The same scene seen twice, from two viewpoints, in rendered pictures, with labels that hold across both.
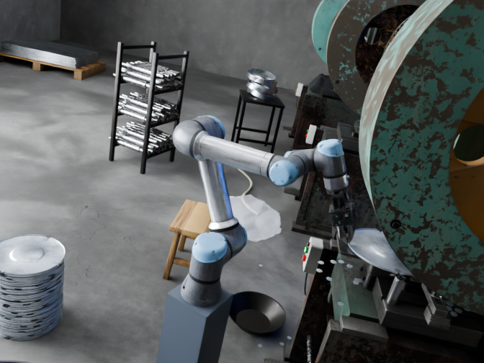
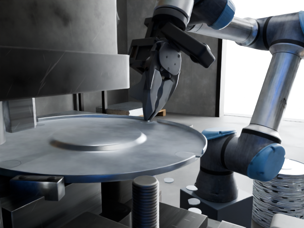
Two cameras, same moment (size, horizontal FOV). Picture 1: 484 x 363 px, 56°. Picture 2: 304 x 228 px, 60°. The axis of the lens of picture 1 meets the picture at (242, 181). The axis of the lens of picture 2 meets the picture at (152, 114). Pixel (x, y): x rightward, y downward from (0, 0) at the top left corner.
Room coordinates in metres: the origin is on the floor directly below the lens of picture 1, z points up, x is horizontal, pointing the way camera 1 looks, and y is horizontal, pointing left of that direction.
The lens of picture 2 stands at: (1.60, -0.80, 0.88)
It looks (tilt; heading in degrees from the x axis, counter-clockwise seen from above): 10 degrees down; 120
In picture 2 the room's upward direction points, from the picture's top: straight up
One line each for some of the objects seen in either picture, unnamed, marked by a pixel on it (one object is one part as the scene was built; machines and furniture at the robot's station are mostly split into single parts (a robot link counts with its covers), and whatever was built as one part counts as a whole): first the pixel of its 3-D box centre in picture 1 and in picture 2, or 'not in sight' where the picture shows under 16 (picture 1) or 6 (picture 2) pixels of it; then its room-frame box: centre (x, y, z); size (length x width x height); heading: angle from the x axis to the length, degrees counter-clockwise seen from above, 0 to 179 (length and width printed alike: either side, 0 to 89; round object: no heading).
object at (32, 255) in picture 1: (27, 253); (281, 165); (1.53, 0.81, 0.33); 0.29 x 0.29 x 0.01
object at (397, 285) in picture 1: (395, 289); not in sight; (1.19, -0.53, 0.75); 0.03 x 0.03 x 0.10; 88
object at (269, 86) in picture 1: (258, 111); not in sight; (4.41, -0.01, 0.40); 0.45 x 0.40 x 0.79; 10
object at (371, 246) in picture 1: (389, 250); (98, 135); (1.36, -0.54, 0.79); 0.29 x 0.29 x 0.01
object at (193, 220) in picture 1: (195, 243); not in sight; (2.16, 0.18, 0.16); 0.34 x 0.24 x 0.34; 176
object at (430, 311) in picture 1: (436, 296); not in sight; (1.19, -0.66, 0.76); 0.17 x 0.06 x 0.10; 178
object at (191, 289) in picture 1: (203, 282); (216, 178); (1.36, 0.06, 0.50); 0.15 x 0.15 x 0.10
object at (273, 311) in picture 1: (254, 315); not in sight; (1.81, -0.20, 0.04); 0.30 x 0.30 x 0.07
